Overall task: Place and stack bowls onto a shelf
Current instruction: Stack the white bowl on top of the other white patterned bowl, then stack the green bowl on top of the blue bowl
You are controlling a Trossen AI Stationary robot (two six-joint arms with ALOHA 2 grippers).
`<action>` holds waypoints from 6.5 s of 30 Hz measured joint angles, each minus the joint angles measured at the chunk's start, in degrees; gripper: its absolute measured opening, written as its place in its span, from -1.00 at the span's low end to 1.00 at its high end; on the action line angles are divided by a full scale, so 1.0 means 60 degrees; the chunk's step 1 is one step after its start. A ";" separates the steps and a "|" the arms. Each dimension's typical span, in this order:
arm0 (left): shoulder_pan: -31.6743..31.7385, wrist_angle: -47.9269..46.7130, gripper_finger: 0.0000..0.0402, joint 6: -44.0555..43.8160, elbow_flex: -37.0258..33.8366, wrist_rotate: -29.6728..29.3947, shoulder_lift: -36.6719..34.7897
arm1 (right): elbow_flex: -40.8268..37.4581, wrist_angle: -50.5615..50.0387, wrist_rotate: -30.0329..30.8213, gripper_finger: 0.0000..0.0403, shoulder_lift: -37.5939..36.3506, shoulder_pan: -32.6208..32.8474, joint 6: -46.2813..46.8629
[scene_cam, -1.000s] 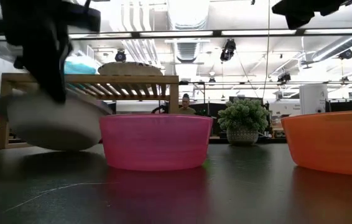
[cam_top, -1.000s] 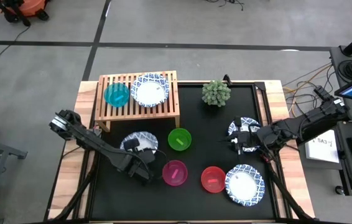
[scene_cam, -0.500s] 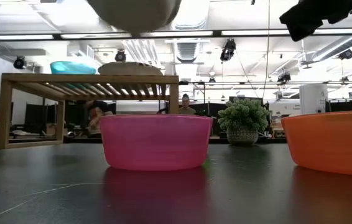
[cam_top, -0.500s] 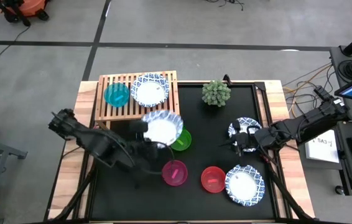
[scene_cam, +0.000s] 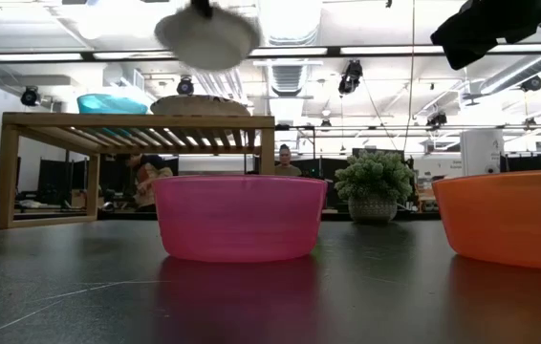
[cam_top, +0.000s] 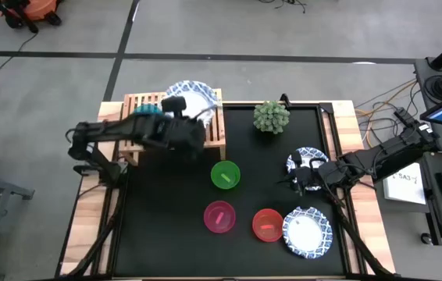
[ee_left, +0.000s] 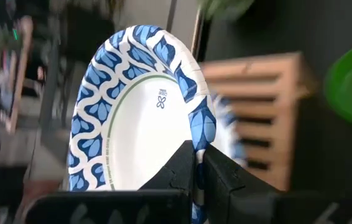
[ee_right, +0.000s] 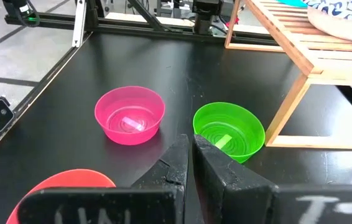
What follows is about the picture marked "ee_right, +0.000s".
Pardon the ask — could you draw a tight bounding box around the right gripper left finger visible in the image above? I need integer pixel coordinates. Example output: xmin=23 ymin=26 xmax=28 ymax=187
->
xmin=17 ymin=133 xmax=191 ymax=224

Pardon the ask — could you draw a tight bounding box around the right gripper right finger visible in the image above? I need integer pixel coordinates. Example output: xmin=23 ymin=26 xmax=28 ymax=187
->
xmin=192 ymin=134 xmax=352 ymax=224

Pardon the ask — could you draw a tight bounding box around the pink plastic bowl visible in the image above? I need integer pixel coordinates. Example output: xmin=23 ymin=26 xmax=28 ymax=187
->
xmin=94 ymin=85 xmax=166 ymax=146

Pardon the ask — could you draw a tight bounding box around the green plastic bowl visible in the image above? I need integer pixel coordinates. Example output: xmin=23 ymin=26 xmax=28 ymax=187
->
xmin=192 ymin=101 xmax=266 ymax=164

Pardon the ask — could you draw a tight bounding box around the white blue-patterned ceramic bowl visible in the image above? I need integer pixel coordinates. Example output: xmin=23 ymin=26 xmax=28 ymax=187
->
xmin=306 ymin=6 xmax=352 ymax=45

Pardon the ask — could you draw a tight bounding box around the blue plastic bowl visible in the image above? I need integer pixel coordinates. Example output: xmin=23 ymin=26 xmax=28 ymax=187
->
xmin=276 ymin=0 xmax=309 ymax=9

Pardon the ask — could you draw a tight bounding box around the wooden slatted shelf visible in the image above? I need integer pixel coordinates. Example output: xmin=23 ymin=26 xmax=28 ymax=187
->
xmin=224 ymin=0 xmax=352 ymax=151

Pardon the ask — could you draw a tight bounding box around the orange plastic bowl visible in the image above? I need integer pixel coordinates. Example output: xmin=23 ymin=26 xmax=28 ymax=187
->
xmin=5 ymin=168 xmax=117 ymax=224

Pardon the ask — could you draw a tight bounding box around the black device with green light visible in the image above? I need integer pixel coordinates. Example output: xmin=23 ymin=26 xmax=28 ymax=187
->
xmin=1 ymin=0 xmax=40 ymax=27

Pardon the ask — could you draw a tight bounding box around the black aluminium frame beam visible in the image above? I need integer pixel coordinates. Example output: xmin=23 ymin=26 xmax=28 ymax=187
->
xmin=4 ymin=11 xmax=276 ymax=46

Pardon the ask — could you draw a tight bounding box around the black diagonal frame strut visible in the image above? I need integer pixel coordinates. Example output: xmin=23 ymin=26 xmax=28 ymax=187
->
xmin=127 ymin=0 xmax=177 ymax=32

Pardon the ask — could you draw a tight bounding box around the silver metal bracket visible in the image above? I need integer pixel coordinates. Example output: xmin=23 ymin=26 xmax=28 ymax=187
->
xmin=71 ymin=0 xmax=88 ymax=49

